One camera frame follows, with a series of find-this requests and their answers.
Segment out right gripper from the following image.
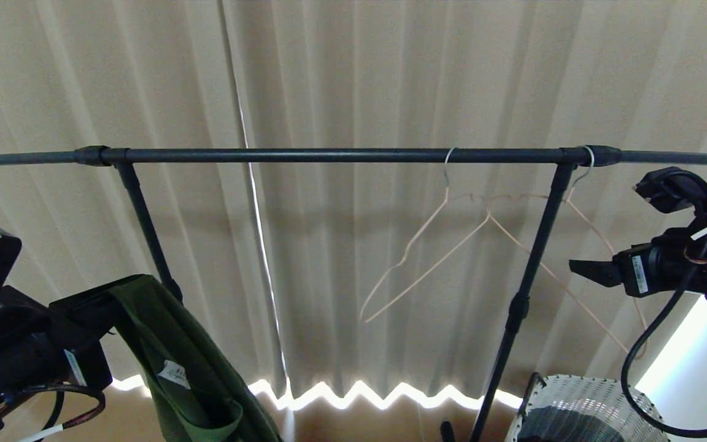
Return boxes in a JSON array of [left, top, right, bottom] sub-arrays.
[[612, 227, 707, 305]]

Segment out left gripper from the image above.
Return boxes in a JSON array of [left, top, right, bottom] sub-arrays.
[[0, 274, 145, 425]]

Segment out green printed shirt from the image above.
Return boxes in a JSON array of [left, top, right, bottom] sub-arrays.
[[107, 274, 284, 442]]

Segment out pink clothes hanger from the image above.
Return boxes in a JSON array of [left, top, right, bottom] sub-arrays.
[[360, 147, 493, 325], [487, 145, 649, 360]]

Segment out white laundry basket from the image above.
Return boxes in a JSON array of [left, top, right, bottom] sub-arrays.
[[504, 371, 671, 442]]

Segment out black clothes rack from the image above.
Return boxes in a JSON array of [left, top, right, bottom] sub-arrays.
[[0, 145, 707, 442]]

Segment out beige curtain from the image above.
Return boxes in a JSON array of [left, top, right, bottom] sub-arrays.
[[0, 0, 707, 412]]

